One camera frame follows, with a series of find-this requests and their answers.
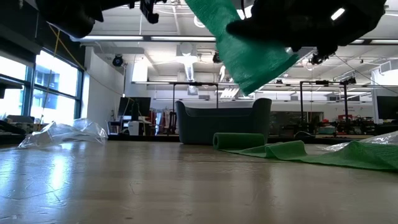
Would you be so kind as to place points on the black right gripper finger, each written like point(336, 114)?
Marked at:
point(264, 28)

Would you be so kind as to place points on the teal elastic bandage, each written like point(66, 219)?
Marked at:
point(248, 62)

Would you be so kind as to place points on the grey-blue plastic bin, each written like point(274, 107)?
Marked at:
point(224, 124)

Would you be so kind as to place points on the long ceiling light strip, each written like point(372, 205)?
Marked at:
point(118, 38)

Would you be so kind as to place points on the black round ceiling device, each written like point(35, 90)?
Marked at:
point(117, 61)

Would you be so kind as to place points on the white appliance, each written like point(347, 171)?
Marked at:
point(133, 128)

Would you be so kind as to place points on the black metal camera rig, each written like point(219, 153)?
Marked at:
point(196, 84)
point(345, 102)

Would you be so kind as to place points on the white ventilation duct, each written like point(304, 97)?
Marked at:
point(188, 67)

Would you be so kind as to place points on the black metal table frame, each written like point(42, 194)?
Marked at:
point(146, 137)

